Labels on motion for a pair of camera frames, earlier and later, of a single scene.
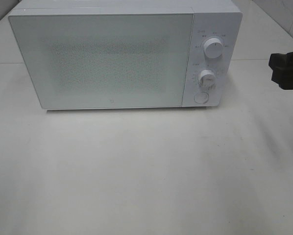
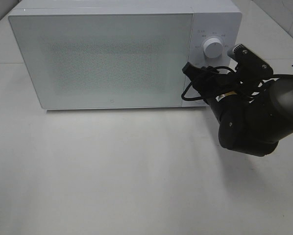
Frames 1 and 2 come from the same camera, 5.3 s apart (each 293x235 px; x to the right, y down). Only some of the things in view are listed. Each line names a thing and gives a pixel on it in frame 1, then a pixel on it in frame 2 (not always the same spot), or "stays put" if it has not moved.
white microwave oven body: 91,55 stays put
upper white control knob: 213,48 stays put
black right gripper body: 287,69 -> 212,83
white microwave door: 98,59 stays put
